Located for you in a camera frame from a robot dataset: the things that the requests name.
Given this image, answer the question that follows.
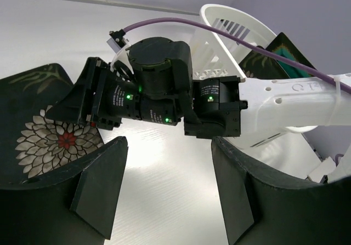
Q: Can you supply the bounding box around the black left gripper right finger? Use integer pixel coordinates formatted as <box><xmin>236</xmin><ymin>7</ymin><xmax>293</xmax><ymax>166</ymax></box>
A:
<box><xmin>211</xmin><ymin>137</ymin><xmax>350</xmax><ymax>244</ymax></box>

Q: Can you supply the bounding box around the small black floral plate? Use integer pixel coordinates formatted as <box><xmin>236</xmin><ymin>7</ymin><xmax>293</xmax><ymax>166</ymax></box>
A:
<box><xmin>239</xmin><ymin>50</ymin><xmax>280</xmax><ymax>79</ymax></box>

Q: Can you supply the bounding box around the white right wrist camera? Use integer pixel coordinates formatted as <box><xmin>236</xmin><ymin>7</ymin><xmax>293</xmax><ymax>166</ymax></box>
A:
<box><xmin>106</xmin><ymin>29</ymin><xmax>129</xmax><ymax>53</ymax></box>

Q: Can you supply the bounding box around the large black floral plate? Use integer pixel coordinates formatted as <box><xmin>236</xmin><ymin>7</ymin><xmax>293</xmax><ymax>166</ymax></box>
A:
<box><xmin>1</xmin><ymin>63</ymin><xmax>104</xmax><ymax>185</ymax></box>

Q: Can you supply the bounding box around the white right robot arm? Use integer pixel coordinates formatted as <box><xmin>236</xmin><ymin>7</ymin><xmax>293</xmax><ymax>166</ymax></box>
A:
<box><xmin>46</xmin><ymin>37</ymin><xmax>350</xmax><ymax>148</ymax></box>

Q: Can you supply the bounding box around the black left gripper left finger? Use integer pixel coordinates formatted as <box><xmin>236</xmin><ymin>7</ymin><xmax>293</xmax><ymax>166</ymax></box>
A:
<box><xmin>1</xmin><ymin>136</ymin><xmax>128</xmax><ymax>244</ymax></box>

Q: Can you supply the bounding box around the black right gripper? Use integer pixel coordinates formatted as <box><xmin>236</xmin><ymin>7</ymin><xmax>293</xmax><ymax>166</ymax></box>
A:
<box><xmin>46</xmin><ymin>37</ymin><xmax>201</xmax><ymax>130</ymax></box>

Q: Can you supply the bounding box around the black teal square plate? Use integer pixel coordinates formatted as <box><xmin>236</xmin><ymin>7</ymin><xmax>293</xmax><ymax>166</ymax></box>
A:
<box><xmin>266</xmin><ymin>32</ymin><xmax>314</xmax><ymax>78</ymax></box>

